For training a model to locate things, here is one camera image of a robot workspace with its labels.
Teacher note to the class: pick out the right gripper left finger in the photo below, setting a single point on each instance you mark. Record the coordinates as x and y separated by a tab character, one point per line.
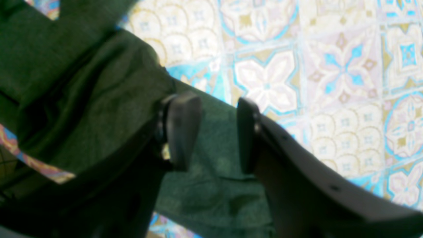
168	149

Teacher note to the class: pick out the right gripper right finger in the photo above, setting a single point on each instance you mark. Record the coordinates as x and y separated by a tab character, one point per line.
306	198

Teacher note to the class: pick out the dark green long-sleeve shirt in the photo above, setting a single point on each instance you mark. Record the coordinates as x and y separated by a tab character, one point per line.
75	89

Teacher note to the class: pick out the colourful patterned tablecloth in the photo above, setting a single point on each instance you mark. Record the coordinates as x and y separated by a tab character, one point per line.
342	77

